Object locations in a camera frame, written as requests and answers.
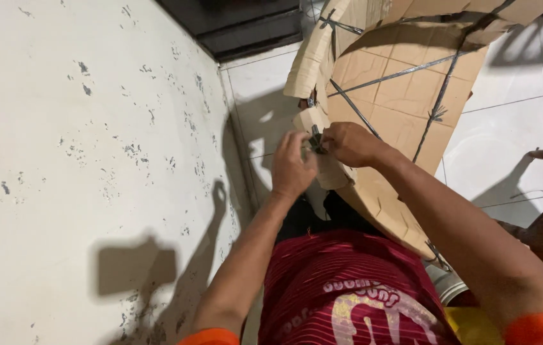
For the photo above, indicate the red striped printed shirt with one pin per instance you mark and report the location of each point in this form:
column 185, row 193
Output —
column 348, row 287

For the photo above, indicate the person's left fingers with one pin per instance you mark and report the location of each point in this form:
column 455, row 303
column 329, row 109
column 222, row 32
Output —
column 294, row 143

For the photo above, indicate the yellow plastic container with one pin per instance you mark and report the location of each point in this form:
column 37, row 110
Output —
column 472, row 328

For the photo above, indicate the person's left hand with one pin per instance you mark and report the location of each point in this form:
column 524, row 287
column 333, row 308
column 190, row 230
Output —
column 291, row 172

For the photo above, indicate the black trousers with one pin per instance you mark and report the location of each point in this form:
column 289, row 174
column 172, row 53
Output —
column 307, row 218

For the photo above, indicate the person's right hand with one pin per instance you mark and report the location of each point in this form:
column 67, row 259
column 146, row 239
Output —
column 355, row 143

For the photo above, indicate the person's right fingers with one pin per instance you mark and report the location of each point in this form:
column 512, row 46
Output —
column 334, row 141

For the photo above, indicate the brown cardboard sheet structure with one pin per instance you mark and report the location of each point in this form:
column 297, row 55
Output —
column 405, row 96

